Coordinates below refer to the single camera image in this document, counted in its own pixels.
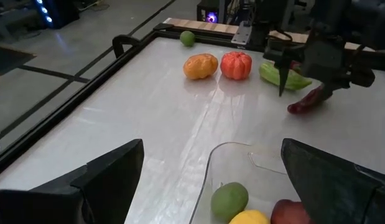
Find clear plastic basket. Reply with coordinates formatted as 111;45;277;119
188;141;305;224

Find black computer tower blue lights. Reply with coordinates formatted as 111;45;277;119
33;0;80;30

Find small yellow lemon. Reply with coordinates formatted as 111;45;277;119
228;209;271;224

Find black table frame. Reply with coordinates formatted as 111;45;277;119
0;23;385;180

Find grey metal bracket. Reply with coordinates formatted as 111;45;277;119
231;21;254;46

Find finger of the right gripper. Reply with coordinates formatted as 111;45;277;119
318;82;343;102
278;58;292;97

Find computer tower purple light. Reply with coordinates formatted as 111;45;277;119
197;0;226;24

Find green pear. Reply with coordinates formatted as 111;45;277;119
210;182;249;222

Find green lime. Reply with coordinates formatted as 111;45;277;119
179;30;197;48

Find orange bumpy pepper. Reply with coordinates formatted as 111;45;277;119
183;53;219;80

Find dark red apple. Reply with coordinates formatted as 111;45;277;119
270;198;314;224

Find dark floor mat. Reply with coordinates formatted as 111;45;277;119
0;45;37;77

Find long red chili pepper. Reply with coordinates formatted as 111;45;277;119
287;83;333;115

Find black table clamp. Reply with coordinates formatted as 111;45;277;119
112;34;142;59

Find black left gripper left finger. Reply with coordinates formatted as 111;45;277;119
0;138;146;224

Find wooden board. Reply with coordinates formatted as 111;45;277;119
163;17;372;52

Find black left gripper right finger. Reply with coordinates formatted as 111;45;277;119
280;138;385;224

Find red ribbed tomato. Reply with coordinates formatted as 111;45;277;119
220;51;253;81

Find green leafy vegetable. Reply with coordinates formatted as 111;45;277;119
258;61;313;91

